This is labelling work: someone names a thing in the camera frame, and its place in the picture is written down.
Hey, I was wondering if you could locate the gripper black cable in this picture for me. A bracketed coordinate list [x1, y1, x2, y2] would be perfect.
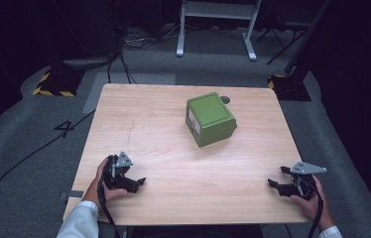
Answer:
[307, 179, 325, 238]
[96, 178, 122, 238]

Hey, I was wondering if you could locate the person's dark lap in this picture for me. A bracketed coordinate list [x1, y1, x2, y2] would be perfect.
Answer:
[97, 221, 265, 238]

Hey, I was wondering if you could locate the long black floor cable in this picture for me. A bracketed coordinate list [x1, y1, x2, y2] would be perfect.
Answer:
[0, 110, 96, 230]

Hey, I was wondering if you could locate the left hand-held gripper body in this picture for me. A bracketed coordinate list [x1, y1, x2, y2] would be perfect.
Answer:
[102, 151, 140, 194]

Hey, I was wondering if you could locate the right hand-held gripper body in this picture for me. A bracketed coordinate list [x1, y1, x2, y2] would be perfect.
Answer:
[285, 161, 328, 200]

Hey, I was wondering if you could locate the black equipment with grey base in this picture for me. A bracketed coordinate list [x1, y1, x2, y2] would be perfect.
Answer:
[53, 0, 126, 71]

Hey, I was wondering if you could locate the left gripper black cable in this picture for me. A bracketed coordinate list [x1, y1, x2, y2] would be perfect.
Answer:
[96, 178, 122, 238]

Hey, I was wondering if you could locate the person's right hand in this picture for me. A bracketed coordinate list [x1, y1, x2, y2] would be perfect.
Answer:
[289, 174, 335, 232]

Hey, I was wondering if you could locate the person's left hand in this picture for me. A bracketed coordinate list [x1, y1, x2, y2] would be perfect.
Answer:
[83, 157, 130, 206]

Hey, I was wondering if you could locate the green box with white label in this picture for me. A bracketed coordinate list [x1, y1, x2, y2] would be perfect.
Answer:
[185, 91, 238, 149]

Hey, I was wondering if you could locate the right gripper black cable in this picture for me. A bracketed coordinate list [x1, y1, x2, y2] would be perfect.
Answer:
[307, 179, 325, 238]

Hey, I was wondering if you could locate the white metal stand frame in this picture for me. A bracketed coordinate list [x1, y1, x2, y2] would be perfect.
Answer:
[176, 0, 263, 61]

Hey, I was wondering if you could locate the black tripod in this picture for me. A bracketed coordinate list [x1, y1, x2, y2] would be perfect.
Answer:
[256, 19, 310, 65]

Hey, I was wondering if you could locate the black stand with striped base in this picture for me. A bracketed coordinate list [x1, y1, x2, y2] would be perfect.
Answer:
[267, 0, 332, 102]
[32, 63, 86, 98]

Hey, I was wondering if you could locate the bundle of floor cables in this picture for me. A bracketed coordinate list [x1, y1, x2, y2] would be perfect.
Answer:
[106, 23, 187, 85]

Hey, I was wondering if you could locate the grey tape strip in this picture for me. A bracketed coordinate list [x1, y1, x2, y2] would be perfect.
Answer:
[67, 189, 85, 199]

